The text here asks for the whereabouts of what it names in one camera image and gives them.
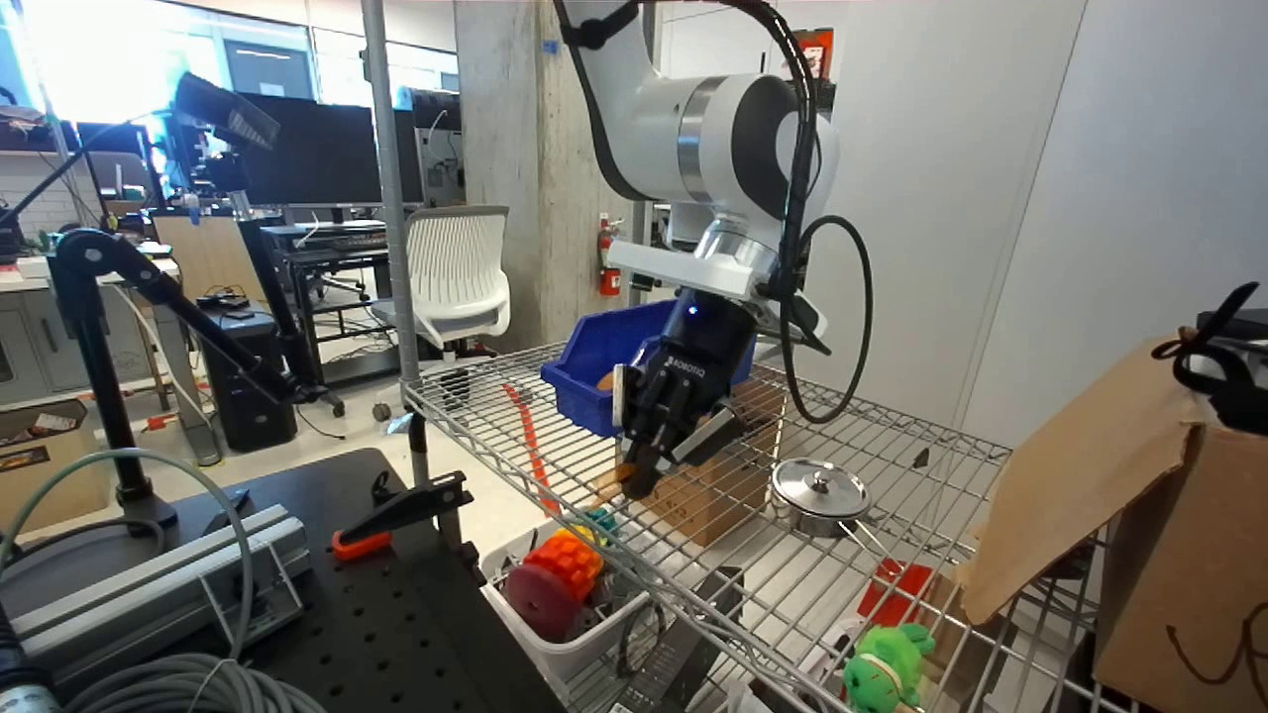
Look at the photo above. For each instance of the white container below shelf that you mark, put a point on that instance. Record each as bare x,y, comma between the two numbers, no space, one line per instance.
607,615

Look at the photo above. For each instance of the small silver pot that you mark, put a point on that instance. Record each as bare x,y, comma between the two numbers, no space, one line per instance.
819,499

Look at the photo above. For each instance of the aluminium rail bracket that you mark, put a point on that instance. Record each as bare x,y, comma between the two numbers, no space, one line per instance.
234,580

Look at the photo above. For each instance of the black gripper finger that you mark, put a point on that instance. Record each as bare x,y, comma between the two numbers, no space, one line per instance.
640,430
704,438

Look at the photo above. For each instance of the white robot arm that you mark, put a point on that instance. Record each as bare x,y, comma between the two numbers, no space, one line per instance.
733,165

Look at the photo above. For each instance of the cardboard box under shelf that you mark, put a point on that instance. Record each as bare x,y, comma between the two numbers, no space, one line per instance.
727,488

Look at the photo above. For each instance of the brown bear toy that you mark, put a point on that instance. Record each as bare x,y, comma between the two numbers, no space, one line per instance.
637,483

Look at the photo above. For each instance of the white office chair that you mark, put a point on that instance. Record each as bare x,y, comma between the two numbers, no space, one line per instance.
457,283

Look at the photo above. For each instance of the black computer monitor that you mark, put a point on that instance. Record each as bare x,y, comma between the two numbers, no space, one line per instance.
321,154

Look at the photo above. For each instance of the cardboard box right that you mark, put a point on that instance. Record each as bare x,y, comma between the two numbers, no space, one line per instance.
1181,619

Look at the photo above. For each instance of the orange stick tool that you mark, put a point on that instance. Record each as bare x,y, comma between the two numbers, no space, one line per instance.
537,468

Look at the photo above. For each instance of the blue plastic bin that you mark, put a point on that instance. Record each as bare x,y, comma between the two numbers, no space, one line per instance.
612,339

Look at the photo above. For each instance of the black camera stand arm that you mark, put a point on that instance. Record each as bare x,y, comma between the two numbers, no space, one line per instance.
78,267

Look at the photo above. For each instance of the black orange clamp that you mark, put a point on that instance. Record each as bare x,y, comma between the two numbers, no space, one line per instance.
434,505

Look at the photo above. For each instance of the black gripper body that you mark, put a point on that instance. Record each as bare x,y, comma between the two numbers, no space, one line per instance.
695,357

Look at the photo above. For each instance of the green plush toy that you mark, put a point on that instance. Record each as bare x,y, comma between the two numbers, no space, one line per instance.
884,669

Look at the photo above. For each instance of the wire metal shelf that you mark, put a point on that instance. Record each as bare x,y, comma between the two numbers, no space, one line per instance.
781,606

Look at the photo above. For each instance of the metal vertical pole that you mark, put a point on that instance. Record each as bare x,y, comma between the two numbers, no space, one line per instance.
391,184

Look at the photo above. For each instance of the red fire extinguisher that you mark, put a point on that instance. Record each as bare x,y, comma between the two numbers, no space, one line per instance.
607,271

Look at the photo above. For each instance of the red flat object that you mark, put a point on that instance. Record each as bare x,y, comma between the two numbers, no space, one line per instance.
892,591

